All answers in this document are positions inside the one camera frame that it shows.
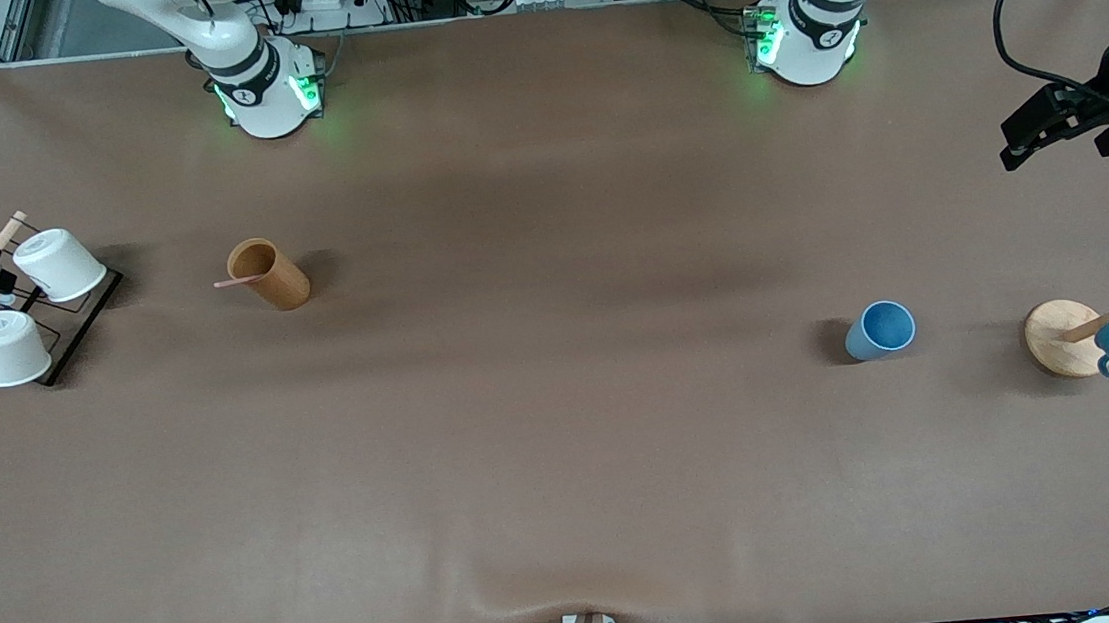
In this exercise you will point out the pink chopstick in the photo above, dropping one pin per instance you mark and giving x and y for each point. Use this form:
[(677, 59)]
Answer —
[(236, 280)]

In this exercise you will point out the light blue plastic cup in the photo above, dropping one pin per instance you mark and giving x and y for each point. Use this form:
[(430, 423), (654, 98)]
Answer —
[(882, 331)]

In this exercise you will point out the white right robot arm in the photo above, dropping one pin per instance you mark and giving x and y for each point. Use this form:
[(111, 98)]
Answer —
[(265, 101)]

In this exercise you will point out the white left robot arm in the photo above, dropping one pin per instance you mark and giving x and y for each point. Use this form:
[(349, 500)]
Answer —
[(807, 43)]

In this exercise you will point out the white paper cup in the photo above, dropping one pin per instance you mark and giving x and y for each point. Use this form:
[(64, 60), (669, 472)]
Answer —
[(61, 264), (6, 349)]

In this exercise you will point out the brown cylindrical cup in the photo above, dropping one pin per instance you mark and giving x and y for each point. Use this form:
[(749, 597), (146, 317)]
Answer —
[(276, 281)]

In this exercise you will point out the brown table cover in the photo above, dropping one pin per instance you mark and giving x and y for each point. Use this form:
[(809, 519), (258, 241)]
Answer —
[(567, 451)]

